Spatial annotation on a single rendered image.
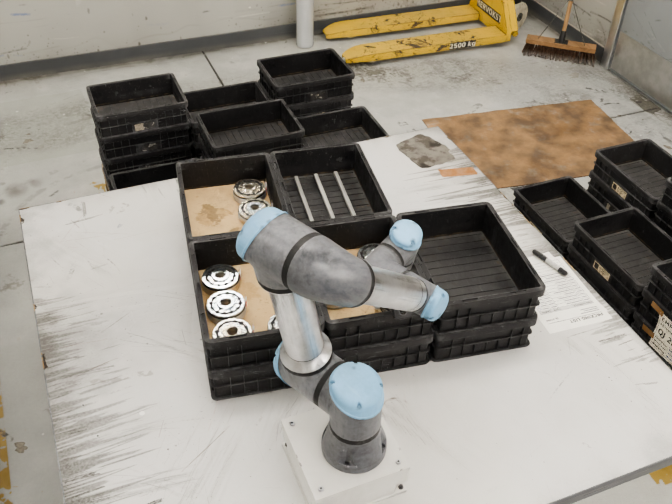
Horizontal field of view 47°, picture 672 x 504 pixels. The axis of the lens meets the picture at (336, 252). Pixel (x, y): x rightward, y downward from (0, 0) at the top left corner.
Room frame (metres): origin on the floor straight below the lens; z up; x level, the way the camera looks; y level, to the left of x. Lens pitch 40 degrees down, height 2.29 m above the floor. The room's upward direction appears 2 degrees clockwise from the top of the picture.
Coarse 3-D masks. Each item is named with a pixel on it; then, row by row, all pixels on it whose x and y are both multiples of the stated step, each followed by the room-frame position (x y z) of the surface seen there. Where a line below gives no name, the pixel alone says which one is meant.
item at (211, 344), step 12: (204, 240) 1.65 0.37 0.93; (216, 240) 1.65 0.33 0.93; (192, 252) 1.59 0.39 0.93; (192, 264) 1.54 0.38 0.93; (204, 312) 1.36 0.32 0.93; (204, 324) 1.34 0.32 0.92; (324, 324) 1.35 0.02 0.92; (204, 336) 1.28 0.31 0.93; (228, 336) 1.29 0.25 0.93; (240, 336) 1.29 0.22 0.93; (252, 336) 1.29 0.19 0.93; (264, 336) 1.30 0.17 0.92; (276, 336) 1.30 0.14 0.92; (216, 348) 1.26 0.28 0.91
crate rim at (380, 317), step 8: (376, 216) 1.78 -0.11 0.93; (384, 216) 1.78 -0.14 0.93; (392, 216) 1.79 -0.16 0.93; (312, 224) 1.73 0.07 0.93; (320, 224) 1.74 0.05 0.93; (328, 224) 1.74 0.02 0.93; (336, 224) 1.74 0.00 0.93; (344, 224) 1.75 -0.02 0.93; (416, 264) 1.58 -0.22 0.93; (320, 304) 1.41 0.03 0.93; (384, 312) 1.39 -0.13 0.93; (328, 320) 1.35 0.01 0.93; (336, 320) 1.35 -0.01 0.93; (344, 320) 1.35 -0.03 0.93; (352, 320) 1.36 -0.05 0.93; (360, 320) 1.36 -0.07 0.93; (368, 320) 1.36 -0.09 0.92; (376, 320) 1.37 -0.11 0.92; (384, 320) 1.38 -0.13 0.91; (392, 320) 1.38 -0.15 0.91; (328, 328) 1.34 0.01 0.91; (336, 328) 1.34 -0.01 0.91; (344, 328) 1.35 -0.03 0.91
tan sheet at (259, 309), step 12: (252, 276) 1.61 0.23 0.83; (240, 288) 1.56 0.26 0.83; (252, 288) 1.57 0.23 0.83; (204, 300) 1.51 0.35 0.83; (252, 300) 1.52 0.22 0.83; (264, 300) 1.52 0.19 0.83; (252, 312) 1.47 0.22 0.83; (264, 312) 1.47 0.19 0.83; (216, 324) 1.42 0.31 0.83; (252, 324) 1.43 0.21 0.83; (264, 324) 1.43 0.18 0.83
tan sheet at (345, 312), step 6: (354, 252) 1.74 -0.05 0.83; (360, 306) 1.51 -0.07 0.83; (366, 306) 1.51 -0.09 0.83; (372, 306) 1.51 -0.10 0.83; (330, 312) 1.48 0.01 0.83; (336, 312) 1.48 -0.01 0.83; (342, 312) 1.48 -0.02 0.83; (348, 312) 1.48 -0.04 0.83; (354, 312) 1.48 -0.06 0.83; (360, 312) 1.49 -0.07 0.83; (366, 312) 1.49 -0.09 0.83; (372, 312) 1.49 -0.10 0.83; (330, 318) 1.46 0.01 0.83; (336, 318) 1.46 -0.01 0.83
